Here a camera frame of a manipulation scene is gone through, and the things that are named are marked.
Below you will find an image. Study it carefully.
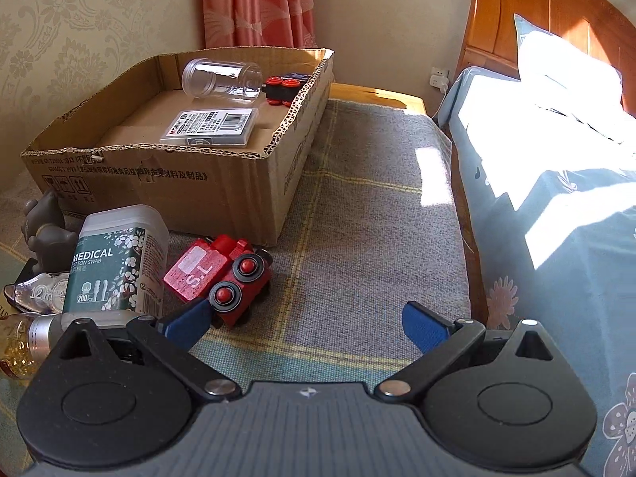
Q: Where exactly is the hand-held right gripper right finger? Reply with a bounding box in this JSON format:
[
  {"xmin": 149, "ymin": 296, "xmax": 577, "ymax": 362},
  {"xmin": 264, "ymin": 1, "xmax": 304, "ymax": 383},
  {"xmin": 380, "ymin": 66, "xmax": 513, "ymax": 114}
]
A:
[{"xmin": 374, "ymin": 301, "xmax": 564, "ymax": 405}]

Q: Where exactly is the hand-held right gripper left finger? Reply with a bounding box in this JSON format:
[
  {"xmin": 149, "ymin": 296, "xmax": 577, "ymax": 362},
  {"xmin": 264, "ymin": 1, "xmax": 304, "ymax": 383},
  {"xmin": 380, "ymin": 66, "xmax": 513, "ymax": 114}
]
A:
[{"xmin": 50, "ymin": 297, "xmax": 242, "ymax": 405}]

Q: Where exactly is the red wooden toy train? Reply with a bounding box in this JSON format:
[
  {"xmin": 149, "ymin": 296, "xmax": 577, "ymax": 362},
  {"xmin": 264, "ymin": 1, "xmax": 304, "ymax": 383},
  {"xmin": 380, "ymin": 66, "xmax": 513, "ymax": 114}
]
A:
[{"xmin": 163, "ymin": 235, "xmax": 273, "ymax": 329}]

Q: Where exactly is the white cotton swab box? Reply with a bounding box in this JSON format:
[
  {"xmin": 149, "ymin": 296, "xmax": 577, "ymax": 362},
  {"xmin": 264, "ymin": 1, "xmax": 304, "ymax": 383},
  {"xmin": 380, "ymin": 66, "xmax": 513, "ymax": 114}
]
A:
[{"xmin": 62, "ymin": 205, "xmax": 170, "ymax": 317}]

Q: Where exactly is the cardboard box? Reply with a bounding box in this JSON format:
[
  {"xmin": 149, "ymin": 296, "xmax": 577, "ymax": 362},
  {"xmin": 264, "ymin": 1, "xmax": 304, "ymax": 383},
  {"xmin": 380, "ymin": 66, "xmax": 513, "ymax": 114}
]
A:
[{"xmin": 21, "ymin": 48, "xmax": 335, "ymax": 247}]

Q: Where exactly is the glass bottle of yellow capsules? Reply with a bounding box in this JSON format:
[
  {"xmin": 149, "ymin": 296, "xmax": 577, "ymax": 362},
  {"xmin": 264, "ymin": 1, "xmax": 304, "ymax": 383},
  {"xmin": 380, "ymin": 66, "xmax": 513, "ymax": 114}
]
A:
[{"xmin": 0, "ymin": 312, "xmax": 68, "ymax": 381}]

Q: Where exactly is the grey animal figurine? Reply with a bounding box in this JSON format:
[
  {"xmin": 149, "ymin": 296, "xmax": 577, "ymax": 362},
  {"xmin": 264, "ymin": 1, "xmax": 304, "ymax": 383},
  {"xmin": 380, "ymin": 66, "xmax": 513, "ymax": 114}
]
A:
[{"xmin": 22, "ymin": 190, "xmax": 86, "ymax": 265}]

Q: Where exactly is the clear plastic case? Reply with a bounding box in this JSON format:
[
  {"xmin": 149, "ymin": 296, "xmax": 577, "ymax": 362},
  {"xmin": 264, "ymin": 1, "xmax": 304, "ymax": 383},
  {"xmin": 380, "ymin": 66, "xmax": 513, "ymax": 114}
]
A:
[{"xmin": 161, "ymin": 108, "xmax": 261, "ymax": 148}]

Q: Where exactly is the clear plastic bottle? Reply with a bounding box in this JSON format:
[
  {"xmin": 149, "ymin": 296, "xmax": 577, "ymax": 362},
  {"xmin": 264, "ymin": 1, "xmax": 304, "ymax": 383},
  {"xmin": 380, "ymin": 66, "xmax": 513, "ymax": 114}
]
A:
[{"xmin": 181, "ymin": 58, "xmax": 264, "ymax": 101}]

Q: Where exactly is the black toy train car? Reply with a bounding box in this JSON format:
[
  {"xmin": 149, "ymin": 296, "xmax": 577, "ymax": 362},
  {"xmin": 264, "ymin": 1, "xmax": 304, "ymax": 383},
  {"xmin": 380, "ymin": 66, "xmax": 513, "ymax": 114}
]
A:
[{"xmin": 262, "ymin": 72, "xmax": 312, "ymax": 108}]

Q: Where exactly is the checked grey blanket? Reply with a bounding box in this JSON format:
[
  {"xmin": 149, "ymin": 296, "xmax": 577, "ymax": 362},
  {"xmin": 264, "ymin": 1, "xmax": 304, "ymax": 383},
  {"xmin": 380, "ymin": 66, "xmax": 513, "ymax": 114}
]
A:
[{"xmin": 0, "ymin": 99, "xmax": 474, "ymax": 477}]

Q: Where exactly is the blue floral bedsheet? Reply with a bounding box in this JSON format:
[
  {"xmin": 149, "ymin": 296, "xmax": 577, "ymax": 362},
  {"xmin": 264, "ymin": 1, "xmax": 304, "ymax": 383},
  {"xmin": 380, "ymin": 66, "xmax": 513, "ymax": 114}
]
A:
[{"xmin": 437, "ymin": 67, "xmax": 636, "ymax": 477}]

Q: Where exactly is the white pillow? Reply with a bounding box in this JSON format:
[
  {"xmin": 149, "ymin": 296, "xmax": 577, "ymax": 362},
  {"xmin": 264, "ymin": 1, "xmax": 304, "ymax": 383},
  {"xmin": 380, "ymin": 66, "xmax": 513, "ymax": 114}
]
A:
[{"xmin": 514, "ymin": 14, "xmax": 625, "ymax": 106}]

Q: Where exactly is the pink patterned curtain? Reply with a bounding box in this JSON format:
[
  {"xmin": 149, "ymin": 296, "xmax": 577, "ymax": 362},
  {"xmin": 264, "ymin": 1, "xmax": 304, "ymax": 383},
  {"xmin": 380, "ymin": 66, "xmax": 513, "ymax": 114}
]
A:
[{"xmin": 201, "ymin": 0, "xmax": 317, "ymax": 50}]

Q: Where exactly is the wooden bed frame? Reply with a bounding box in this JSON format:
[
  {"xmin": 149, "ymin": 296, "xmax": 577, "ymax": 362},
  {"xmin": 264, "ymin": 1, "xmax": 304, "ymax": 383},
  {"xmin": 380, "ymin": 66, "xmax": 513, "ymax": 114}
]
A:
[{"xmin": 450, "ymin": 0, "xmax": 636, "ymax": 332}]

